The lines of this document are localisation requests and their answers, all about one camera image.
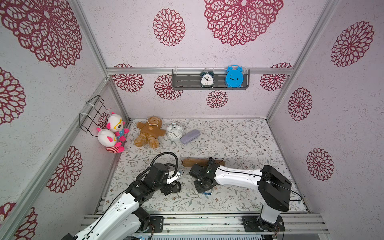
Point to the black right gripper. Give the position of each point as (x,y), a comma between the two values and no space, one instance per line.
(202,184)

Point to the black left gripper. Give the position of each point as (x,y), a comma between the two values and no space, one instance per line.
(169,189)

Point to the wooden watch stand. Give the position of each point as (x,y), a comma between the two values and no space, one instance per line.
(189,162)

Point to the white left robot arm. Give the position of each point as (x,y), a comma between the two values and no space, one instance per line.
(126,216)

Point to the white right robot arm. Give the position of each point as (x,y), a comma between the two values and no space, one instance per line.
(274,187)

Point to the grey fabric case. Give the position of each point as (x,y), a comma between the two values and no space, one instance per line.
(190,136)

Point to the white twin-bell alarm clock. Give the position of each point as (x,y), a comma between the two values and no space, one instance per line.
(174,132)

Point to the brown teddy bear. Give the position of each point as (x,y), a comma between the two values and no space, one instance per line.
(149,133)

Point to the white pink plush lower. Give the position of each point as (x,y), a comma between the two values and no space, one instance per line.
(109,140)

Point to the white pink plush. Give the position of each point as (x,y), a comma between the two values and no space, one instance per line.
(109,140)
(116,125)

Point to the white pink plush upper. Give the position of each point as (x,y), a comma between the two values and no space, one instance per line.
(116,125)

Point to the dark green alarm clock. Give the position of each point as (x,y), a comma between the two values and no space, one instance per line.
(207,79)

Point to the blue alarm clock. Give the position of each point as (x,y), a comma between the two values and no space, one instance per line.
(234,77)

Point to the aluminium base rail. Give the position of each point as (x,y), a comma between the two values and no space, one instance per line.
(299,223)

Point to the grey wall shelf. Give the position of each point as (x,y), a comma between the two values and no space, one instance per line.
(183,81)

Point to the black wire basket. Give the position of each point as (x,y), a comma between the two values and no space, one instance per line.
(95,117)

